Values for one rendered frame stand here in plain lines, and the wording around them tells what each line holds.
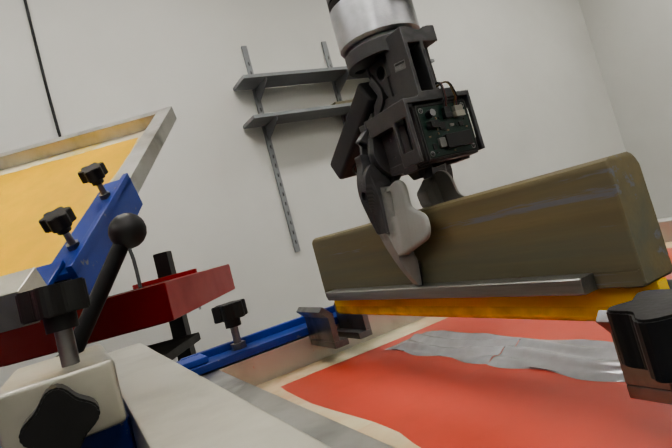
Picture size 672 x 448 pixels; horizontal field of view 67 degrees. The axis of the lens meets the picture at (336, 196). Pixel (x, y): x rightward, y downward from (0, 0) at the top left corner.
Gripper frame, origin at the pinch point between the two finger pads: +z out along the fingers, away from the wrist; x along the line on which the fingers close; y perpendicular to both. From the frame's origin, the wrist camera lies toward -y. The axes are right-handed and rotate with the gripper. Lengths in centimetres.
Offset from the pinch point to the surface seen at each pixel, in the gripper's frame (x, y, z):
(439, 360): 2.8, -6.6, 10.5
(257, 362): -10.4, -25.7, 7.7
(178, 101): 34, -200, -87
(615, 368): 4.8, 11.9, 10.1
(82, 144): -18, -109, -46
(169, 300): -9, -85, -1
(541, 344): 7.8, 2.7, 9.9
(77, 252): -27, -41, -12
